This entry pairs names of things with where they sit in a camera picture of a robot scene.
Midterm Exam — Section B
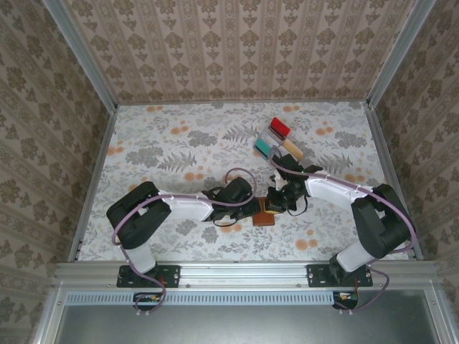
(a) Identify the clear acrylic card stand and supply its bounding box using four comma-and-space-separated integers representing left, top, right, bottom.
252, 117, 306, 170

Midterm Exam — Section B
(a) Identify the orange plastic card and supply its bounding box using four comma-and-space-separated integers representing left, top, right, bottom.
283, 140, 304, 161

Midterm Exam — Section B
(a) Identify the teal plastic card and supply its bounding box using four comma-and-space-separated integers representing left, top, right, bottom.
253, 138, 274, 159

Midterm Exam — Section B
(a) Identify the floral table cover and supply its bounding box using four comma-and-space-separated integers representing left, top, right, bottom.
77, 102, 413, 262

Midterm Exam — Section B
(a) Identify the grey metal panel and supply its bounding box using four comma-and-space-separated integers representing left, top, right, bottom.
34, 286, 459, 344

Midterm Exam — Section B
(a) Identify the aluminium mounting rail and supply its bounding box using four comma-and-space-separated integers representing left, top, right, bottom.
53, 260, 441, 287

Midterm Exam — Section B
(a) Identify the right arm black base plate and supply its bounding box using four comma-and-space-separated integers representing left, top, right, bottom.
306, 264, 374, 289

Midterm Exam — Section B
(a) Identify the grey slotted cable duct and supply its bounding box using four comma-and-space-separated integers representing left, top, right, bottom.
66, 290, 359, 306

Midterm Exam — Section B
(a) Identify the aluminium back rail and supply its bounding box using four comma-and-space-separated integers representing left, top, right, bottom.
116, 100, 370, 108

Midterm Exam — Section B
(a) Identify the aluminium side rail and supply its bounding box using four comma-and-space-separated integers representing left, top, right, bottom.
364, 102, 425, 261
67, 105, 120, 262

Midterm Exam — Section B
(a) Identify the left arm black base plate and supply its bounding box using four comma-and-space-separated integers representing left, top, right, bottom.
116, 264, 180, 289

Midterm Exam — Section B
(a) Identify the black cable outlet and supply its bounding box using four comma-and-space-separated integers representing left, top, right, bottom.
133, 292, 163, 311
331, 290, 359, 310

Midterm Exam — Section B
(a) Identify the aluminium frame post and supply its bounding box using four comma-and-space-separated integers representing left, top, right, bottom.
365, 0, 437, 108
42, 0, 119, 113

